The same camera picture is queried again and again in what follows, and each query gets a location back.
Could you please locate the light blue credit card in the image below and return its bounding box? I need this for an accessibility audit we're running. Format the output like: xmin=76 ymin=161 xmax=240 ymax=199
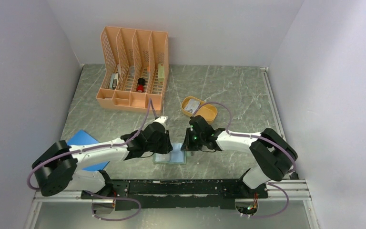
xmin=156 ymin=143 xmax=185 ymax=164

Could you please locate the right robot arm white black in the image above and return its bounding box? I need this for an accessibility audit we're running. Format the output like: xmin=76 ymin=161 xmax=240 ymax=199
xmin=181 ymin=115 xmax=297 ymax=198

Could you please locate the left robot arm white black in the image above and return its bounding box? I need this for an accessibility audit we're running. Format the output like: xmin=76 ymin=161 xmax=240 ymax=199
xmin=32 ymin=116 xmax=173 ymax=198

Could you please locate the card in yellow tray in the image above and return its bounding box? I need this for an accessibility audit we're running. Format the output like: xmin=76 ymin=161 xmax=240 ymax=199
xmin=183 ymin=99 xmax=201 ymax=116

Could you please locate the yellow oval tray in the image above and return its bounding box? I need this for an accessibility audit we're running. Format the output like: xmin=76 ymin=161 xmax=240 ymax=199
xmin=181 ymin=96 xmax=218 ymax=124

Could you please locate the red black small bottle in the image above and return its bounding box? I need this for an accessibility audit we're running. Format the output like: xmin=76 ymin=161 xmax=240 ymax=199
xmin=136 ymin=78 xmax=146 ymax=93

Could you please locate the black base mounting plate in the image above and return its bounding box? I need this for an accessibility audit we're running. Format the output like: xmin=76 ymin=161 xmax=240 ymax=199
xmin=99 ymin=179 xmax=268 ymax=209

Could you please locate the grey white utility knife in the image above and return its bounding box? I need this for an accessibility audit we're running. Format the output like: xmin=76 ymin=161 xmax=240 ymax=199
xmin=109 ymin=72 xmax=120 ymax=90

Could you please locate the pale green eraser box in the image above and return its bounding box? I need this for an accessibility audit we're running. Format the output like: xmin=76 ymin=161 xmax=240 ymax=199
xmin=157 ymin=63 xmax=165 ymax=84

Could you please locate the blue notebook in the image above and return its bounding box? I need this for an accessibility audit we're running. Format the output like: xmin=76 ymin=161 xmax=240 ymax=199
xmin=67 ymin=130 xmax=109 ymax=171

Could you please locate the peach plastic file organizer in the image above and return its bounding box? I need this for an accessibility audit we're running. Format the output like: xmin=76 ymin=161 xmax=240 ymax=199
xmin=96 ymin=26 xmax=169 ymax=115

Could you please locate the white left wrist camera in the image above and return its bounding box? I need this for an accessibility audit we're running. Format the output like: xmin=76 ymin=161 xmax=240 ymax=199
xmin=154 ymin=116 xmax=168 ymax=126

